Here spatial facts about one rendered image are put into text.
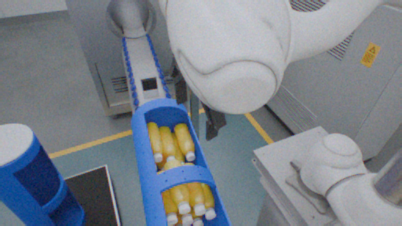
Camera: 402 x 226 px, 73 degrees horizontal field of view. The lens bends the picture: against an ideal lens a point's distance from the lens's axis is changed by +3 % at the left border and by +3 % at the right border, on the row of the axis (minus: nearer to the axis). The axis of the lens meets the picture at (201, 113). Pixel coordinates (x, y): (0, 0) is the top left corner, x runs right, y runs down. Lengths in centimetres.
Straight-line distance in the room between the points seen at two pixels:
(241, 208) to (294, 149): 111
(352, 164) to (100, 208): 176
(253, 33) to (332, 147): 77
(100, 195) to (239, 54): 213
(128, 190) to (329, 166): 180
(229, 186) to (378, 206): 163
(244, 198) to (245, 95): 211
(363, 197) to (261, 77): 70
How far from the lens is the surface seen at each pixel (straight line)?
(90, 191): 235
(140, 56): 218
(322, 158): 100
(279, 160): 124
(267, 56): 25
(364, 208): 92
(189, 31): 28
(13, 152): 154
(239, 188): 239
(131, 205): 237
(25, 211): 182
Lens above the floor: 203
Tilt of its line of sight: 43 degrees down
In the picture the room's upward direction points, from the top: straight up
